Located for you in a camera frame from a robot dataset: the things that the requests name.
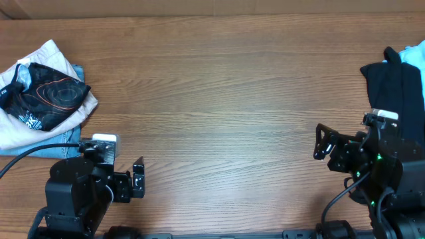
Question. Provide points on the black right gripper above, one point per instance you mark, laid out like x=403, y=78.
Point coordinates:
x=344, y=147

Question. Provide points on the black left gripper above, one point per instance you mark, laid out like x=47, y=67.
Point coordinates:
x=126, y=191

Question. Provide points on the black printed cycling jersey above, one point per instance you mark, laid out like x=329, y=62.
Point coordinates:
x=42, y=97

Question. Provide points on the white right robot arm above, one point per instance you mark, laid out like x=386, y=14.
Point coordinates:
x=395, y=202

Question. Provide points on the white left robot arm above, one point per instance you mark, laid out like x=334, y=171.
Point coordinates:
x=80, y=190

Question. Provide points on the blue folded jeans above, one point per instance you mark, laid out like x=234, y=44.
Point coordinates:
x=69, y=136

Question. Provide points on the black garment pile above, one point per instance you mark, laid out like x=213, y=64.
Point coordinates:
x=412, y=125

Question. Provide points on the light blue garment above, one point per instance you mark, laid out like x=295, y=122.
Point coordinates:
x=415, y=63

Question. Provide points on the beige folded trousers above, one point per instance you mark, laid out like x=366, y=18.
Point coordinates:
x=49, y=55

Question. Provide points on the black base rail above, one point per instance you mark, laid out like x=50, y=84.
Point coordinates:
x=129, y=232

